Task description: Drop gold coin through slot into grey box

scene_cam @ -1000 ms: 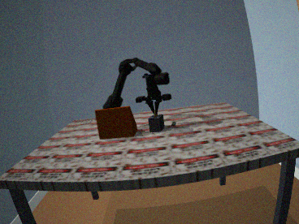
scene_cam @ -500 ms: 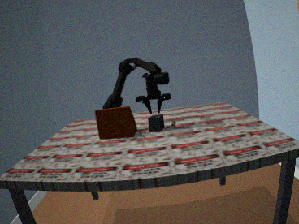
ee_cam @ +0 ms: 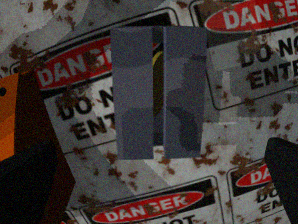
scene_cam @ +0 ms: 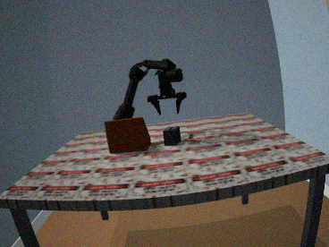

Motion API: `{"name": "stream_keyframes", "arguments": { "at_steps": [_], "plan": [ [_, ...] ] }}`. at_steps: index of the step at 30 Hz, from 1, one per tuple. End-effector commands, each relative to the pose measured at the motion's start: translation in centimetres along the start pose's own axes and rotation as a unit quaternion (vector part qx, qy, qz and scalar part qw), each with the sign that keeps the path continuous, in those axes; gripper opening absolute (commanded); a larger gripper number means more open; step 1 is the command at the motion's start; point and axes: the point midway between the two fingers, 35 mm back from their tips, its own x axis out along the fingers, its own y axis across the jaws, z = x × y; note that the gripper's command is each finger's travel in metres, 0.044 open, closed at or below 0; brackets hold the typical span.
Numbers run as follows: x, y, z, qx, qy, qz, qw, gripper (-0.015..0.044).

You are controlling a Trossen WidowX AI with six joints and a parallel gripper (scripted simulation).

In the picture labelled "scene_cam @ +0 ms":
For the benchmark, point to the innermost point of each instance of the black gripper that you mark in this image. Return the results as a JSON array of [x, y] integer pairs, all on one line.
[[166, 90]]

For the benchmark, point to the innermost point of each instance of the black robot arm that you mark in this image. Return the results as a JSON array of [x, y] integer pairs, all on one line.
[[169, 74]]

